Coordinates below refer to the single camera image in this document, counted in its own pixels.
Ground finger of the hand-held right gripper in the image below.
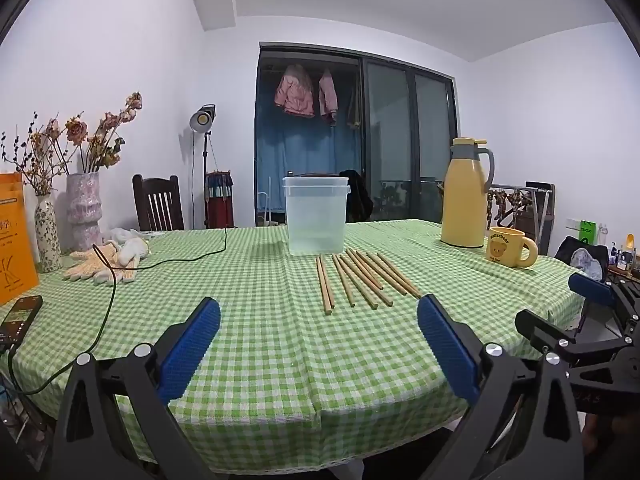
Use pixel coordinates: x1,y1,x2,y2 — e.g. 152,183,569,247
568,272,640,321
515,310,640,368

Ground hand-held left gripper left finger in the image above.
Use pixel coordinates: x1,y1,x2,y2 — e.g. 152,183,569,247
50,296,223,480

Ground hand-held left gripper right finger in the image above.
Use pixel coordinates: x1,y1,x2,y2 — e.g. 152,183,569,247
416,294,586,480

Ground bunch of wooden chopsticks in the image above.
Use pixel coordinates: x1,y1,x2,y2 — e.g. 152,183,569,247
316,247,423,317

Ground clear plastic container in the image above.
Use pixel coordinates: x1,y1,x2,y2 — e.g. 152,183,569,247
282,175,349,256

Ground dark bag with grey patch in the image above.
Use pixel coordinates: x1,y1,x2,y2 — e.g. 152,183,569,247
555,236,610,281

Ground cluster of small bottles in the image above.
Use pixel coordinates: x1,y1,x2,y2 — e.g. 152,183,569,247
607,232,640,275

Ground green checked tablecloth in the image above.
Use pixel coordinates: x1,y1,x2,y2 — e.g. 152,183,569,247
0,220,591,463

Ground yellow bear mug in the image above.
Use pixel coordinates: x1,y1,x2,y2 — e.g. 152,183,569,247
486,227,539,267

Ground metal drying rack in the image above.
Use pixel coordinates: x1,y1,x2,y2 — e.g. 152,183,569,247
487,182,557,256

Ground cream knit glove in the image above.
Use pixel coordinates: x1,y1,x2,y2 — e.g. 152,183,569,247
116,237,152,267
64,246,137,286

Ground white plastic wrapper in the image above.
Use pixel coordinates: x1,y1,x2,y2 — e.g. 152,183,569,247
102,227,166,242

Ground dark wooden chair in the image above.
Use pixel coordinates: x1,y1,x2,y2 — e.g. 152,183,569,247
132,175,186,232

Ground yellow thermos jug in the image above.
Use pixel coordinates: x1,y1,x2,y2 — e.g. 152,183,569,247
440,137,496,248

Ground black phone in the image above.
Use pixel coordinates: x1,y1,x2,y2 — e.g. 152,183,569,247
0,296,44,346

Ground pink ribbed vase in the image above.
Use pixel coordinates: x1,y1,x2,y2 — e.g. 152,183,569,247
66,172,103,251

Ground black bag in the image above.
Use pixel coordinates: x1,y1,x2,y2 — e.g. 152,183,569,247
345,170,375,223

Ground small floral vase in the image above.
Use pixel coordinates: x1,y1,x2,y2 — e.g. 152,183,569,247
34,194,63,273

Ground orange paper bag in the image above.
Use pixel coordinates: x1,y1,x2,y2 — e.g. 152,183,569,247
0,172,40,306

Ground blue curtain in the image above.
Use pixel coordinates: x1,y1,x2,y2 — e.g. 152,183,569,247
256,110,362,226

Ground dark glass sliding door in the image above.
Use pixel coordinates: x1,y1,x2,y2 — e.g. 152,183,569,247
362,57,457,223

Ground studio light on stand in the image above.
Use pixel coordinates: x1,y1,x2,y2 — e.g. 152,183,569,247
189,104,217,231

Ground dried pink flowers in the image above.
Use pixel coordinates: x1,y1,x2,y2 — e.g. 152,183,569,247
45,92,143,176

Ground slim floral vase with twigs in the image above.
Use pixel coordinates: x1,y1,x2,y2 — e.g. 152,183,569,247
0,112,71,196

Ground olive hanging cloth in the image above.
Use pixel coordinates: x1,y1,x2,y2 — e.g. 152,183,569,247
348,80,362,128

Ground large pink jacket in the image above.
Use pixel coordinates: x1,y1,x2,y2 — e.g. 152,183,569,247
274,64,316,118

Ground small pink jacket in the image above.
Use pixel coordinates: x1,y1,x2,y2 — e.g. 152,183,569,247
318,70,339,123

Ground black cable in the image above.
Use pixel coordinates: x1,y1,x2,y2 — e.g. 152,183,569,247
7,227,228,396

